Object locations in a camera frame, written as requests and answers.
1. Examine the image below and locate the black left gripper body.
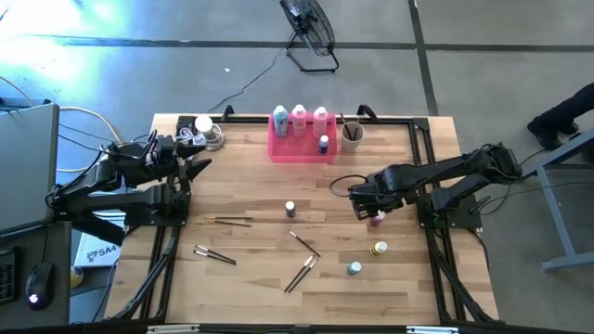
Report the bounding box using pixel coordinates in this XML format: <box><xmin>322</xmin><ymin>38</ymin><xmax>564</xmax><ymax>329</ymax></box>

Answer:
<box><xmin>161</xmin><ymin>134</ymin><xmax>191</xmax><ymax>185</ymax></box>

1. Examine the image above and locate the black computer mouse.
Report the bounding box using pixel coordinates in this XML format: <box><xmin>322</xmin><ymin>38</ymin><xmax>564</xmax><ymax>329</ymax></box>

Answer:
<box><xmin>24</xmin><ymin>262</ymin><xmax>55</xmax><ymax>311</ymax></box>

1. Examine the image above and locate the beige ribbed cup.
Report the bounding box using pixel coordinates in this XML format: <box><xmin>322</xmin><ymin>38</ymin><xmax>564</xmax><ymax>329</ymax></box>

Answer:
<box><xmin>340</xmin><ymin>121</ymin><xmax>366</xmax><ymax>155</ymax></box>

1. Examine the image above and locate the black keyboard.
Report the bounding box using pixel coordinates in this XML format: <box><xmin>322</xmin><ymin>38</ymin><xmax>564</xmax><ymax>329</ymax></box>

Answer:
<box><xmin>0</xmin><ymin>250</ymin><xmax>22</xmax><ymax>306</ymax></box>

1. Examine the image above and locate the pink plastic bin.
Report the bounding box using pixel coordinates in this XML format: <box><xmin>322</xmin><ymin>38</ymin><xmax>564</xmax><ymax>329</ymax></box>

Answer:
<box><xmin>266</xmin><ymin>112</ymin><xmax>339</xmax><ymax>164</ymax></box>

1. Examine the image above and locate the dark grey desk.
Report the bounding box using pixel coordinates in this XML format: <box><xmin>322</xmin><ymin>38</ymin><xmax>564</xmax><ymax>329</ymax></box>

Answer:
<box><xmin>0</xmin><ymin>221</ymin><xmax>71</xmax><ymax>328</ymax></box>

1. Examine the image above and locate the person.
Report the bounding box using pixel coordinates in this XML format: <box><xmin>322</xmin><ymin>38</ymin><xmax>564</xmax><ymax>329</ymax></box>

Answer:
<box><xmin>526</xmin><ymin>82</ymin><xmax>594</xmax><ymax>150</ymax></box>

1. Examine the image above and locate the yellow floor cable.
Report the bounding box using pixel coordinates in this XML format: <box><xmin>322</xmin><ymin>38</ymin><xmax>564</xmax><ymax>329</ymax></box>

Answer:
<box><xmin>0</xmin><ymin>73</ymin><xmax>123</xmax><ymax>173</ymax></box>

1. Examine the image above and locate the white coiled cable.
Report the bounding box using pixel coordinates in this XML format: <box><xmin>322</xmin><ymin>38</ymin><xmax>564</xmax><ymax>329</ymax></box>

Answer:
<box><xmin>177</xmin><ymin>125</ymin><xmax>208</xmax><ymax>148</ymax></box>

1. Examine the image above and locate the white bulb table lamp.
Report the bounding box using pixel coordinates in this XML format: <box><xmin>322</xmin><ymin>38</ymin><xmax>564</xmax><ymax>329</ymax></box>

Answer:
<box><xmin>193</xmin><ymin>114</ymin><xmax>226</xmax><ymax>152</ymax></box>

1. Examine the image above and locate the black aluminium table frame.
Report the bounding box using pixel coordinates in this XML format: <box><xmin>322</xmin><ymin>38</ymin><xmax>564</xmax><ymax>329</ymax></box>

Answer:
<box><xmin>105</xmin><ymin>104</ymin><xmax>500</xmax><ymax>326</ymax></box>

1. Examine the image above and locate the black floor fan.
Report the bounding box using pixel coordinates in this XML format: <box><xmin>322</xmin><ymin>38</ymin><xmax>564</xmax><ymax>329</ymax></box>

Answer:
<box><xmin>278</xmin><ymin>0</ymin><xmax>341</xmax><ymax>74</ymax></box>

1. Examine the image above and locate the grey metal stand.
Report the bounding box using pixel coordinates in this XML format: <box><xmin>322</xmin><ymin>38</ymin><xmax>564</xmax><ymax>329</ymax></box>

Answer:
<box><xmin>514</xmin><ymin>127</ymin><xmax>594</xmax><ymax>273</ymax></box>

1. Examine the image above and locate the black fan cable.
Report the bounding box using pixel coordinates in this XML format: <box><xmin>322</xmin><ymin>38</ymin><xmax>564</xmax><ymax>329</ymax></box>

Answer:
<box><xmin>206</xmin><ymin>44</ymin><xmax>291</xmax><ymax>114</ymax></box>

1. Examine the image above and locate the white printed box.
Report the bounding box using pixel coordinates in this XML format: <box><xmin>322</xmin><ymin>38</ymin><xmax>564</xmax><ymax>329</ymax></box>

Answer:
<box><xmin>73</xmin><ymin>231</ymin><xmax>123</xmax><ymax>270</ymax></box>

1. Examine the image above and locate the large teal paint bottle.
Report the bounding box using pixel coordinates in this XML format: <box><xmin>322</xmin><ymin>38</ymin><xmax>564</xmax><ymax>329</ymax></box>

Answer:
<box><xmin>272</xmin><ymin>104</ymin><xmax>290</xmax><ymax>139</ymax></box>

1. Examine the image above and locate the black floor cable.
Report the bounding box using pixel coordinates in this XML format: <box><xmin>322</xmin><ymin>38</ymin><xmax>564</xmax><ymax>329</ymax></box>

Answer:
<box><xmin>468</xmin><ymin>178</ymin><xmax>594</xmax><ymax>217</ymax></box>

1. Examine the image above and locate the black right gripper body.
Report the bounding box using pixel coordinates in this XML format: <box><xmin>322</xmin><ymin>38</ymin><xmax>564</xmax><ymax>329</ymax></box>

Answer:
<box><xmin>347</xmin><ymin>168</ymin><xmax>410</xmax><ymax>211</ymax></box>

